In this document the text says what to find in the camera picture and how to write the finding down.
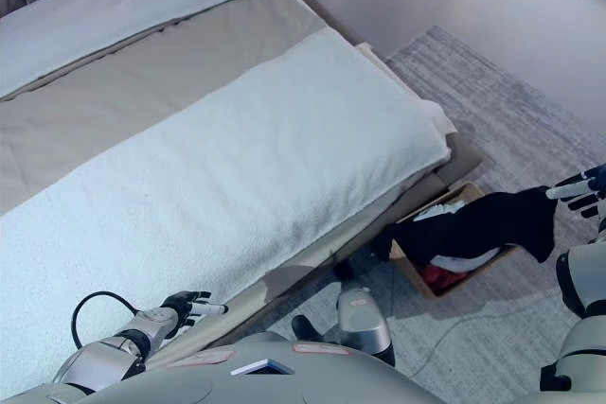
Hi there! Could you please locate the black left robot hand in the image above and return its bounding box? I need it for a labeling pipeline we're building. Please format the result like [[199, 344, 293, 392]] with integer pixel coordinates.
[[159, 290, 230, 330]]

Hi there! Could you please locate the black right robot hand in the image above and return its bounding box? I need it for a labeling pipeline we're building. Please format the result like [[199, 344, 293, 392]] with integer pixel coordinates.
[[544, 166, 606, 221]]

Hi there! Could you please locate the black garment with paper tag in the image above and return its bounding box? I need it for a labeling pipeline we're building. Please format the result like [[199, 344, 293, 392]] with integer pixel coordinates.
[[373, 184, 561, 265]]

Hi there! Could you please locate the wicker laundry basket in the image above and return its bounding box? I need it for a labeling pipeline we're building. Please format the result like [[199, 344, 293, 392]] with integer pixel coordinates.
[[389, 181, 532, 300]]

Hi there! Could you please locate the grey woven rug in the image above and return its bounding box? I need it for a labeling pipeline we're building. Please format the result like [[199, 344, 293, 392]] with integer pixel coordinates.
[[264, 25, 606, 404]]

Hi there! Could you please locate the white terry blanket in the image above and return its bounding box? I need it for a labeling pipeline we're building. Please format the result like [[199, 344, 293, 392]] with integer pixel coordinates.
[[0, 26, 452, 375]]

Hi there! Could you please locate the grey robot torso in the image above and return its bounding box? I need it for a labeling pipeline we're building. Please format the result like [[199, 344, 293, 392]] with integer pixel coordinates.
[[0, 331, 606, 404]]

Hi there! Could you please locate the red garment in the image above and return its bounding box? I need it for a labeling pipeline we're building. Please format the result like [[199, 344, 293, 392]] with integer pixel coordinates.
[[419, 265, 475, 297]]

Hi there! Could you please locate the silver right robot leg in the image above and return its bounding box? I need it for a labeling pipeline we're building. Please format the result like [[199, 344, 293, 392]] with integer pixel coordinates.
[[330, 260, 397, 368]]

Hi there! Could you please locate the beige duvet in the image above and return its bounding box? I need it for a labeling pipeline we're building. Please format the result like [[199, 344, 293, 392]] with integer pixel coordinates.
[[0, 0, 331, 217]]

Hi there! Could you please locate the white pillow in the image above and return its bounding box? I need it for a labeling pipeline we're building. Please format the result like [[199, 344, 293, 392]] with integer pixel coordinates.
[[0, 0, 275, 100]]

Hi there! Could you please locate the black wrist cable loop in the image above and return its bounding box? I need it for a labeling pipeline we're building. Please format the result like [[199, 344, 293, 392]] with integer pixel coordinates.
[[70, 290, 144, 349]]

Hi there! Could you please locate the bed with brown frame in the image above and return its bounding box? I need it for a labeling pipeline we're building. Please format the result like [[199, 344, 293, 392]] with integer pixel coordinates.
[[0, 0, 485, 377]]

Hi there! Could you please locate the thin black floor cable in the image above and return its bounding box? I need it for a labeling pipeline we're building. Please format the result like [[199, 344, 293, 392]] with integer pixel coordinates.
[[415, 290, 565, 378]]

